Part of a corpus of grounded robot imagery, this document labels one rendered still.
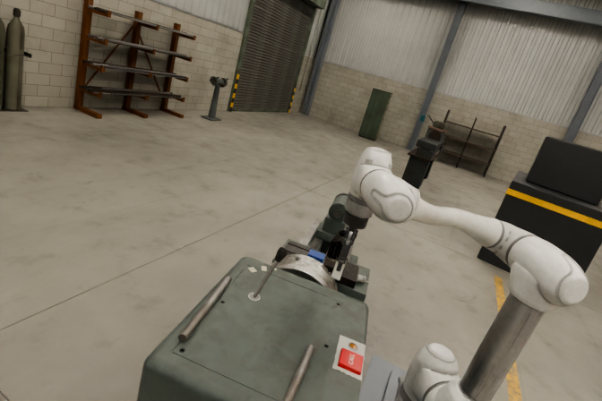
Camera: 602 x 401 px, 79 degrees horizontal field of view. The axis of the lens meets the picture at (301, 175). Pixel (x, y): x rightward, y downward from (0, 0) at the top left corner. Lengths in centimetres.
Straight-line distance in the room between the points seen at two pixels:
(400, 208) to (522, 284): 51
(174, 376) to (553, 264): 101
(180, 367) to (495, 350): 93
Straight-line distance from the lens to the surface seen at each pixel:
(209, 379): 93
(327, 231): 257
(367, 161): 107
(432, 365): 159
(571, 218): 592
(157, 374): 95
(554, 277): 123
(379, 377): 189
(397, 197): 90
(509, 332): 135
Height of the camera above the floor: 193
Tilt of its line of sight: 16 degrees down
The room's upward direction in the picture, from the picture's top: 16 degrees clockwise
